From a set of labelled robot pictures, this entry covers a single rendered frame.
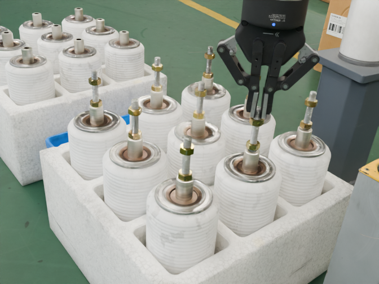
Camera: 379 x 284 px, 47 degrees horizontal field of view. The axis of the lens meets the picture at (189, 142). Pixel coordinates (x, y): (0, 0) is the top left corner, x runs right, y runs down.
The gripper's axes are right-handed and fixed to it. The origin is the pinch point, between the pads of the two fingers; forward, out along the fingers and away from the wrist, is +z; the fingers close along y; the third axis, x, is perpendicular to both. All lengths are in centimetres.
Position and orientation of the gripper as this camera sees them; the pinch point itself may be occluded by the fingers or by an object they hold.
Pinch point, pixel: (259, 102)
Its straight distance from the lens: 58.4
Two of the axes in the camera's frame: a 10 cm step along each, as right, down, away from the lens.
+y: 9.9, 1.3, -1.0
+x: 1.5, -5.1, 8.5
